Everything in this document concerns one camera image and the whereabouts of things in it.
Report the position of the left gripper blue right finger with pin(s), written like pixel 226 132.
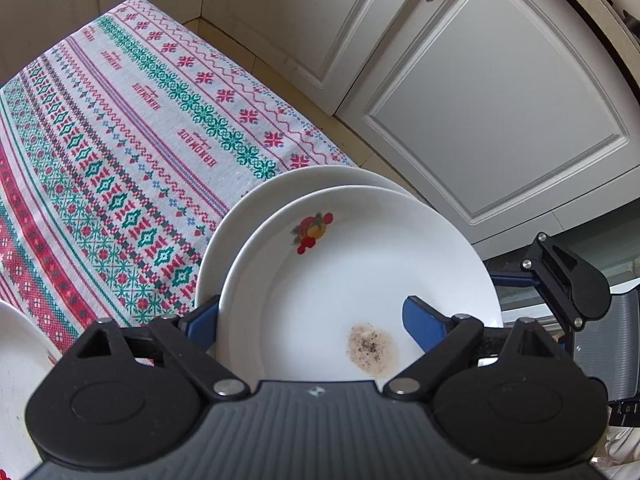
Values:
pixel 426 326

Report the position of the white oval deep plate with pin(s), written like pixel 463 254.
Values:
pixel 27 356

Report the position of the white deep plate brown stain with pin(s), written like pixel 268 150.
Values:
pixel 316 292

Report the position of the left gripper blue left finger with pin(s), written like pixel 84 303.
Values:
pixel 200 325

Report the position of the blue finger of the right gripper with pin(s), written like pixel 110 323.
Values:
pixel 514 279

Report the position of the patterned embroidered tablecloth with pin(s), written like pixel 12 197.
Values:
pixel 122 149

